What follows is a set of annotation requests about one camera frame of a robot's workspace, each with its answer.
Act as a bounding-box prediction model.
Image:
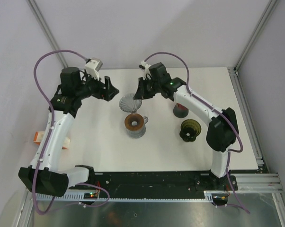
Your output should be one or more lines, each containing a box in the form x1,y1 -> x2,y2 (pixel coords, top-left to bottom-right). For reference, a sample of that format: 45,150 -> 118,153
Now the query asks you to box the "olive green dripper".
179,119 -> 202,142

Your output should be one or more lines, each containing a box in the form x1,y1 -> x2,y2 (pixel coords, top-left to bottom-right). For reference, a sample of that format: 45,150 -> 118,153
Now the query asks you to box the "left aluminium frame post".
26,0 -> 70,71

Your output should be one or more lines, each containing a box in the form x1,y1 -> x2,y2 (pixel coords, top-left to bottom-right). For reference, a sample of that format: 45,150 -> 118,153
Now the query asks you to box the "right aluminium frame post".
233,0 -> 280,72

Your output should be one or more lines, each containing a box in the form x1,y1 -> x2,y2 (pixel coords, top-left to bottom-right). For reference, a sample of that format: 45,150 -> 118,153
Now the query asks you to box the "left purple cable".
33,50 -> 110,215

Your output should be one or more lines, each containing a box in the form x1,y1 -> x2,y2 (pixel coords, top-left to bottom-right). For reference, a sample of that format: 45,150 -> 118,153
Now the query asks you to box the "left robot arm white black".
18,67 -> 119,197

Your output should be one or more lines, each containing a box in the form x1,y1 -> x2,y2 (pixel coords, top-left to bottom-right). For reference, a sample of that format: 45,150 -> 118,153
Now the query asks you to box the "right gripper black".
135,76 -> 162,99

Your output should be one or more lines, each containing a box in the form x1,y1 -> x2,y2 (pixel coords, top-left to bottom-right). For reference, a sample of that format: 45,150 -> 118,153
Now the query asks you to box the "grey cable duct rail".
32,191 -> 215,202

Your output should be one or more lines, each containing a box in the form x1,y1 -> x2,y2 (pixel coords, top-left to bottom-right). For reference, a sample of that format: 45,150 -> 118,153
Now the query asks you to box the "clear glass dripper cone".
119,93 -> 142,114

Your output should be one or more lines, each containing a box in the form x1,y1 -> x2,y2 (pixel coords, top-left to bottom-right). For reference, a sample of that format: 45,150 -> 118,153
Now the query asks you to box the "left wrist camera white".
85,58 -> 103,80

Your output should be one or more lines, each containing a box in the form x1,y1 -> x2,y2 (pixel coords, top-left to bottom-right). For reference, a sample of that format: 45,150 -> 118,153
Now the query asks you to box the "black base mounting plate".
69,171 -> 238,199

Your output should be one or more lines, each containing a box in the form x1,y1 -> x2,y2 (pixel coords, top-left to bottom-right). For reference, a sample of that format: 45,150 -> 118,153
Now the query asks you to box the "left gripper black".
76,70 -> 119,102

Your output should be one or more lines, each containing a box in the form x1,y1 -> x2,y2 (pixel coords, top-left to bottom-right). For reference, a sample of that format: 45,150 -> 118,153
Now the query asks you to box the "purple cable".
143,52 -> 251,215
33,50 -> 110,215

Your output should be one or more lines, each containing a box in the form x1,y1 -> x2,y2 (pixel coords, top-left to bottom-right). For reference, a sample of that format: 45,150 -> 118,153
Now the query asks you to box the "orange white box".
33,131 -> 71,149

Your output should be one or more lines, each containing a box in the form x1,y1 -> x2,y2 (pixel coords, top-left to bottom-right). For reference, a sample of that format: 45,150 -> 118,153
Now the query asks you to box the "clear glass carafe server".
124,113 -> 149,139

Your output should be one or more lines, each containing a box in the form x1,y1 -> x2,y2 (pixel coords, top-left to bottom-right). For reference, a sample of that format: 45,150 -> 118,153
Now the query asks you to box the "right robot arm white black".
134,61 -> 239,190

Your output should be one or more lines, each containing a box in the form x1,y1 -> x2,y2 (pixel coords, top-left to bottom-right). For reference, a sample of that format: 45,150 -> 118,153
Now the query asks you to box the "brown wooden dripper ring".
125,113 -> 144,131

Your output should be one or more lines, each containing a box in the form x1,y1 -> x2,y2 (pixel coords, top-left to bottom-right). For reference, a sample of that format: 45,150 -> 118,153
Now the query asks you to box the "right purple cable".
143,52 -> 251,215

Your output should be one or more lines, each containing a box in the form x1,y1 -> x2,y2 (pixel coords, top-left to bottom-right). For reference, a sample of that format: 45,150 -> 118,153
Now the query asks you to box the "red black coffee dripper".
173,103 -> 189,118

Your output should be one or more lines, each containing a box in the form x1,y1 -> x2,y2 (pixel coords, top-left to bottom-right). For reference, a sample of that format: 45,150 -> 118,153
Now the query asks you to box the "aluminium frame post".
26,0 -> 70,71
233,0 -> 280,72

